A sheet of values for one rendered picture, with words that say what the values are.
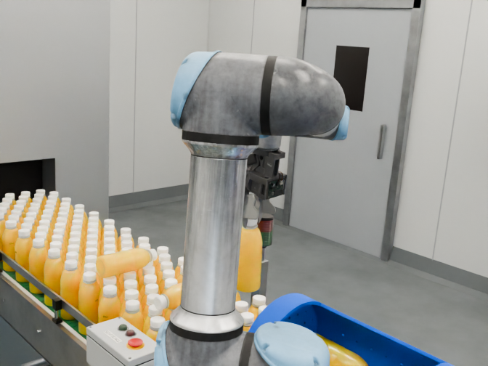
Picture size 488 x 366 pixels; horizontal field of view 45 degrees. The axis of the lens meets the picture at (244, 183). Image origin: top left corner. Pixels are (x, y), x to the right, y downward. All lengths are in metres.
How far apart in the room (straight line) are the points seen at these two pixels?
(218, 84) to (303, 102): 0.12
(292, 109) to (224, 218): 0.19
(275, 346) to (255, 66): 0.40
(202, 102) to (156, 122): 5.56
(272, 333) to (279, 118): 0.33
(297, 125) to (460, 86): 4.06
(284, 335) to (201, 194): 0.25
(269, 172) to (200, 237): 0.53
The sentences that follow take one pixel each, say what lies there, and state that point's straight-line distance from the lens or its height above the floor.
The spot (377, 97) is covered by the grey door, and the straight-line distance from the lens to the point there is 5.17.
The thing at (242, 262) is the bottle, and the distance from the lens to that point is 1.48.
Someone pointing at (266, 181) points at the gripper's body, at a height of 1.52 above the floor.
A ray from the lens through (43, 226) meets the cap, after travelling 2.33.
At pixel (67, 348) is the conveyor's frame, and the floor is 0.85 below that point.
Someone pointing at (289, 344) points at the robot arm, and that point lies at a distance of 0.90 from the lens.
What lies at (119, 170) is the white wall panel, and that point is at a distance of 6.22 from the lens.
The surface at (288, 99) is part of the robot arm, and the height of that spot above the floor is 1.76.
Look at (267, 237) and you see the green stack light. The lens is 1.96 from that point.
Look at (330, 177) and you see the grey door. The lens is 5.52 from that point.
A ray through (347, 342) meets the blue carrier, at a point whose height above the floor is 1.11.
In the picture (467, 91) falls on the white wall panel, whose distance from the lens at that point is 4.84.
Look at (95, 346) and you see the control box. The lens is 1.55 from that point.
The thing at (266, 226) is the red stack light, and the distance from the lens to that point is 1.95.
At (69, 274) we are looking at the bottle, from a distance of 1.98.
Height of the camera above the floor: 1.83
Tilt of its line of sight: 14 degrees down
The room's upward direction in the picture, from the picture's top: 4 degrees clockwise
